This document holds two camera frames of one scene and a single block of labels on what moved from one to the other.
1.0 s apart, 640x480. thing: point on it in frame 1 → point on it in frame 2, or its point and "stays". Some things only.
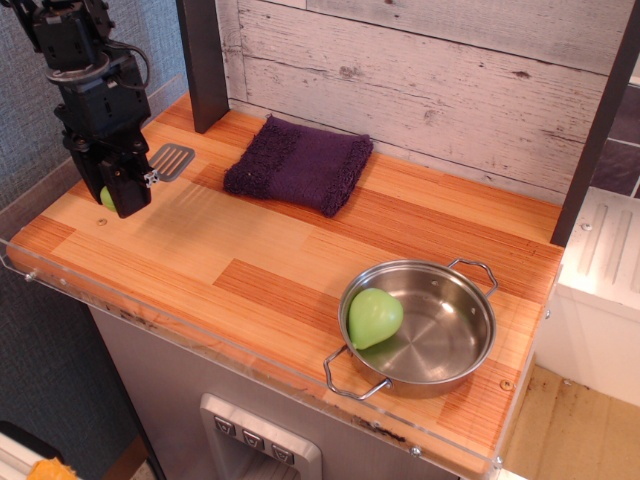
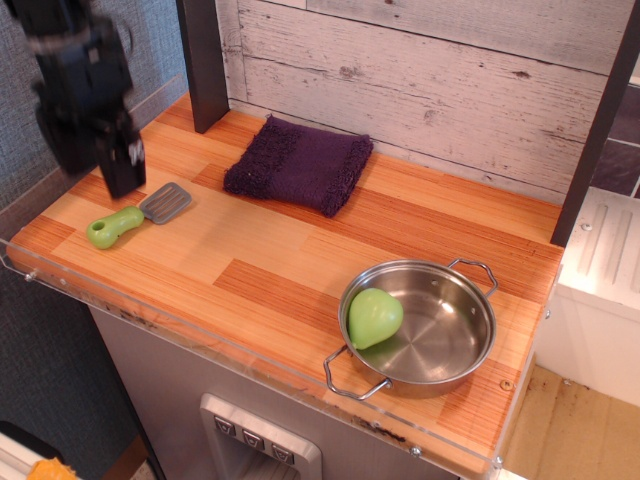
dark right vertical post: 601,127 stays
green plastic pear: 375,318 stays
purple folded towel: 313,167 stays
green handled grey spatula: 169,159 → 161,206
